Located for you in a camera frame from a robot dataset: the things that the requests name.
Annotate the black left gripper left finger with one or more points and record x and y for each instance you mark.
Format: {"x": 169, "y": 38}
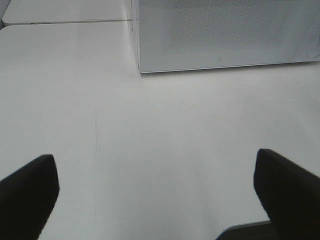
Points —
{"x": 27, "y": 199}

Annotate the white microwave door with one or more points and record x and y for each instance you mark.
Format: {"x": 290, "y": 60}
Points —
{"x": 181, "y": 35}

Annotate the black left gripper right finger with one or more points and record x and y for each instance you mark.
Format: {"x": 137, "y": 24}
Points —
{"x": 289, "y": 194}

